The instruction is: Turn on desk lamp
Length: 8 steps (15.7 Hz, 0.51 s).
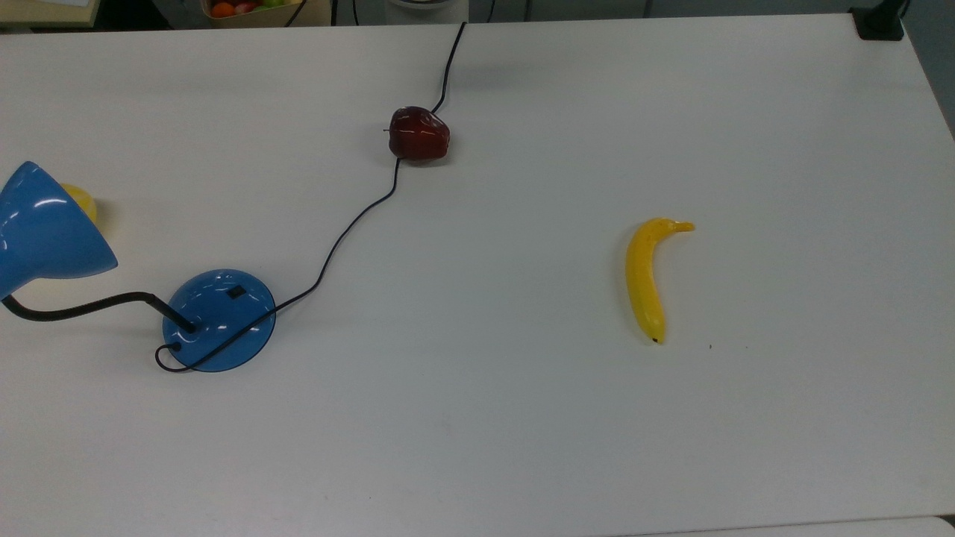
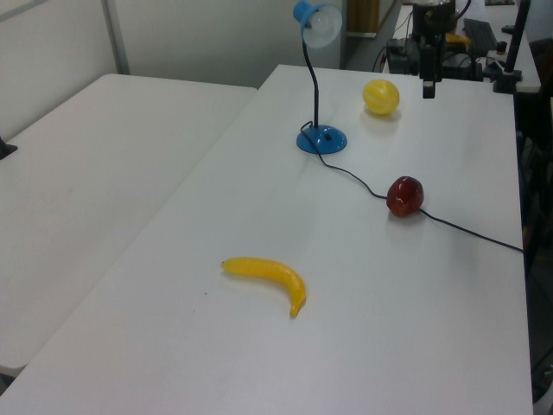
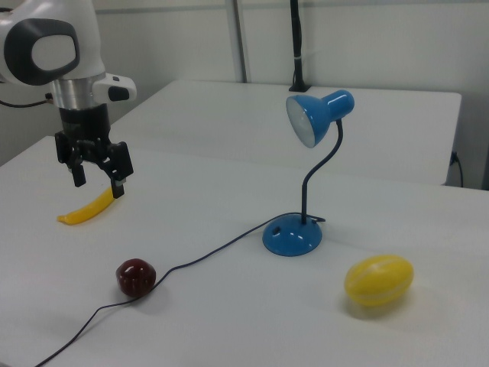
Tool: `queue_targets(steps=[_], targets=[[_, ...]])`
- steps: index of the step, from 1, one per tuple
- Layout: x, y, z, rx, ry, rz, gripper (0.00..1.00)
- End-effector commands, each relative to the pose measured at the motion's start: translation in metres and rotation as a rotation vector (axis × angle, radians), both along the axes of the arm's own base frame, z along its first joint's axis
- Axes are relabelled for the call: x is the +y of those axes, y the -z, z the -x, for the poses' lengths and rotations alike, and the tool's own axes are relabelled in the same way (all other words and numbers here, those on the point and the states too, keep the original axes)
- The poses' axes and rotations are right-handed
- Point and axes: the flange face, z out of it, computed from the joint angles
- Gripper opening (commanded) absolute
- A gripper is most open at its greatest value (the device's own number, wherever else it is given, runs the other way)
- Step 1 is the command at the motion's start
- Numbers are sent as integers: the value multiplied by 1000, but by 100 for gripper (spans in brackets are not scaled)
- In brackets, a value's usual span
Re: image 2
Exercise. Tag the blue gooseneck desk lamp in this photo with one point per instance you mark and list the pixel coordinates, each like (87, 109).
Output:
(322, 140)

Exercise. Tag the yellow toy banana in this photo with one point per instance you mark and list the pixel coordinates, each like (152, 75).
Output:
(276, 270)

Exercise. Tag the black equipment box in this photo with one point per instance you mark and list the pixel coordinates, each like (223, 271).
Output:
(402, 54)

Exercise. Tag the grey metal partition post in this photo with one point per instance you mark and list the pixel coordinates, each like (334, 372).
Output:
(117, 39)

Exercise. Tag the dark red toy apple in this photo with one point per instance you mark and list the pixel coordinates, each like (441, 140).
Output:
(404, 196)

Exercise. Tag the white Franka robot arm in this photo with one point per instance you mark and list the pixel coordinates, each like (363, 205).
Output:
(433, 17)

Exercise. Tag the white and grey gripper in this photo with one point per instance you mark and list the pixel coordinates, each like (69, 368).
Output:
(430, 60)

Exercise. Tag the yellow striped toy melon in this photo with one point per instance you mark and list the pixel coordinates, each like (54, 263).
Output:
(381, 97)

